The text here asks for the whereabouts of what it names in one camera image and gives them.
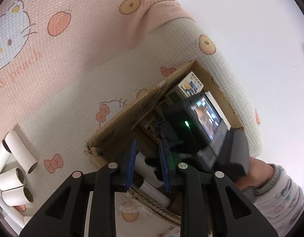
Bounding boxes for white paper roll tube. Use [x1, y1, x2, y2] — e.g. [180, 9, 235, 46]
[139, 180, 171, 208]
[1, 186, 34, 207]
[0, 198, 32, 229]
[5, 131, 38, 174]
[0, 140, 11, 172]
[4, 215, 22, 235]
[0, 167, 25, 191]
[135, 152, 164, 188]

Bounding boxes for person right hand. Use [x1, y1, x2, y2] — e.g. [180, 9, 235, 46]
[235, 157, 275, 190]

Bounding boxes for green white carton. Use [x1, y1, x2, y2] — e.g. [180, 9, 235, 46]
[178, 71, 203, 97]

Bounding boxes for brown cardboard box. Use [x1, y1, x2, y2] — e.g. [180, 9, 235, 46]
[84, 59, 245, 228]

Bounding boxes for pink Hello Kitty mat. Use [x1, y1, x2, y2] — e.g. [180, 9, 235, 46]
[0, 0, 263, 217]

